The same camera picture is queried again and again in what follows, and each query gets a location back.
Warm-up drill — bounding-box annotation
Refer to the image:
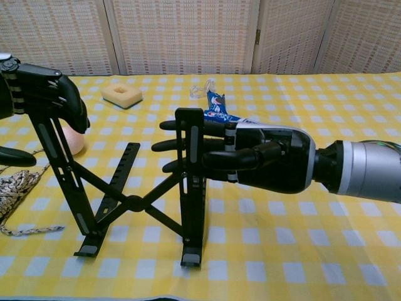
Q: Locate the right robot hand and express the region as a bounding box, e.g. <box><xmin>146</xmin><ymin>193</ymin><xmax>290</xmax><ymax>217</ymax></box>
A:
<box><xmin>151</xmin><ymin>119</ymin><xmax>317</xmax><ymax>195</ymax></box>

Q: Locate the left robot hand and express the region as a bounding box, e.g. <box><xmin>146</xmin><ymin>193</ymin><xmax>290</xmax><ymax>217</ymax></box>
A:
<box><xmin>0</xmin><ymin>53</ymin><xmax>91</xmax><ymax>167</ymax></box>

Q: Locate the black folding laptop stand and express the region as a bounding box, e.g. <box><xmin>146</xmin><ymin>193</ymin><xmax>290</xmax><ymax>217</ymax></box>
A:
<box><xmin>29</xmin><ymin>107</ymin><xmax>207</xmax><ymax>269</ymax></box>

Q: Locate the yellow checkered tablecloth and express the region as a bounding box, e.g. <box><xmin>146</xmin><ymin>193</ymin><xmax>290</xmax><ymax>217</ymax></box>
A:
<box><xmin>0</xmin><ymin>73</ymin><xmax>401</xmax><ymax>300</ymax></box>

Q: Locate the pink ball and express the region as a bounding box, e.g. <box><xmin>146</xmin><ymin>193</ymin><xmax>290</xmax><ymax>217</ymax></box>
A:
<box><xmin>59</xmin><ymin>126</ymin><xmax>85</xmax><ymax>156</ymax></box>

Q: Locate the blue white toothpaste tube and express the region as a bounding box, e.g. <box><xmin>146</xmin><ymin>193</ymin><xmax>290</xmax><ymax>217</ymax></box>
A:
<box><xmin>202</xmin><ymin>108</ymin><xmax>261</xmax><ymax>127</ymax></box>

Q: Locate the blue torn toothpaste package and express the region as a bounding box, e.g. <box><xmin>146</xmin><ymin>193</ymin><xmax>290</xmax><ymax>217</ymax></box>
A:
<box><xmin>206</xmin><ymin>89</ymin><xmax>227</xmax><ymax>110</ymax></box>

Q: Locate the yellow sponge with hole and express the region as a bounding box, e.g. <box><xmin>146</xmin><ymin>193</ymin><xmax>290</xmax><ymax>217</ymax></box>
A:
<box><xmin>100</xmin><ymin>83</ymin><xmax>143</xmax><ymax>110</ymax></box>

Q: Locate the clear plastic packaging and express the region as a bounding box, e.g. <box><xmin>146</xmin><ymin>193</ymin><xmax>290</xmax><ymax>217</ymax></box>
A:
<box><xmin>189</xmin><ymin>80</ymin><xmax>217</xmax><ymax>100</ymax></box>

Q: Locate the woven folding screen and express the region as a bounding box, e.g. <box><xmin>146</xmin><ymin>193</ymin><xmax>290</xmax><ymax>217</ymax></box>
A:
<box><xmin>0</xmin><ymin>0</ymin><xmax>401</xmax><ymax>77</ymax></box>

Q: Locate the braided black white rope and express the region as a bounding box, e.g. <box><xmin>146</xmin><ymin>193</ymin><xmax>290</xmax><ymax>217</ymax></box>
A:
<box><xmin>0</xmin><ymin>149</ymin><xmax>66</xmax><ymax>236</ymax></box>

